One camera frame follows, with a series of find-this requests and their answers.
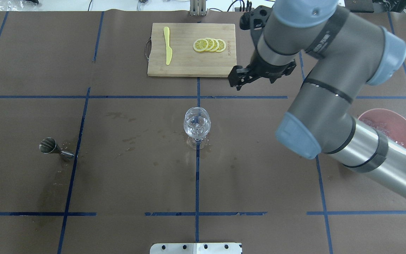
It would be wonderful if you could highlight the steel double jigger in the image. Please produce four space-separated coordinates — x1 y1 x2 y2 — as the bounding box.
39 137 75 161

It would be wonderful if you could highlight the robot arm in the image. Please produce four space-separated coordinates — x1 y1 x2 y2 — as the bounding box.
228 0 406 199

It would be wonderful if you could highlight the clear wine glass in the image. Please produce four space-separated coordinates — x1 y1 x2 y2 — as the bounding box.
183 107 211 150

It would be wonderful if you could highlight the bamboo cutting board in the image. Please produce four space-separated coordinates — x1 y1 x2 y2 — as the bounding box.
147 23 237 78

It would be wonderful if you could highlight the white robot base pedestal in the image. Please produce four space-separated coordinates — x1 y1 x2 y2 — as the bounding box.
149 242 243 254

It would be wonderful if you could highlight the pink bowl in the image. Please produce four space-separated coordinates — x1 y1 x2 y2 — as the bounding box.
358 108 406 148

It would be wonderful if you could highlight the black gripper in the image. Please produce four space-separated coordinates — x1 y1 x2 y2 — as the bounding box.
228 51 296 91

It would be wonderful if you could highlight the aluminium frame post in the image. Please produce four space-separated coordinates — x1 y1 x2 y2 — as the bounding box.
190 0 208 16

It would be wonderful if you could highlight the yellow plastic knife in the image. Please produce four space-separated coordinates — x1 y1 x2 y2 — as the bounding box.
163 27 173 66

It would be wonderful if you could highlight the lemon slice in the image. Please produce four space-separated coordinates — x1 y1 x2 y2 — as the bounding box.
209 38 219 52
216 39 227 53
205 38 216 52
193 39 210 53

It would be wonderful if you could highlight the clear plastic bag with parts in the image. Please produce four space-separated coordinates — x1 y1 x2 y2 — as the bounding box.
0 0 39 11

